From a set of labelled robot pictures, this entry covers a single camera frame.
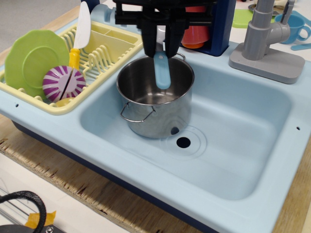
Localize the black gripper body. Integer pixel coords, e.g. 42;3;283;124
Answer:
114;0;217;28

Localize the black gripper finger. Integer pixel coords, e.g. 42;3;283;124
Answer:
141;24;157;58
165;24;185;58

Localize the white spoon blue handle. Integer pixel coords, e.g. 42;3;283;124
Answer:
153;25;172;90

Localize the red plastic cup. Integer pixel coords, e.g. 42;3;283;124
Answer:
181;5;211;50

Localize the yellow dish rack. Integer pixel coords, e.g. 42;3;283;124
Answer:
0;22;142;115

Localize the dark blue cup holder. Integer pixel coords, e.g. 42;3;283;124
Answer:
198;0;236;56

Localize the green cutting board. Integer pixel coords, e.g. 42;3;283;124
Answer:
232;8;275;29

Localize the grey toy faucet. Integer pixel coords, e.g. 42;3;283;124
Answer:
229;0;305;84

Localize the purple white toy ball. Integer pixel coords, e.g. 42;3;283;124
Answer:
42;66;86;102

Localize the green plastic plate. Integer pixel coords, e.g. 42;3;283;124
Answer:
4;30;69;99

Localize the blue utensil on table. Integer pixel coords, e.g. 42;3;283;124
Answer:
291;43;311;51

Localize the light blue toy sink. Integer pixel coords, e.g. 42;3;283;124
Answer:
0;12;311;233

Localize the yellow tape piece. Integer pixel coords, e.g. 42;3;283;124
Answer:
25;210;57;229

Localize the white knife yellow handle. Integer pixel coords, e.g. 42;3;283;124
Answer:
69;1;91;70

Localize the steel pot with handles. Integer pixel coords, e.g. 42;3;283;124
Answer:
117;56;195;138

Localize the black braided cable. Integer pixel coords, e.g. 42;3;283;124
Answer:
0;191;47;233

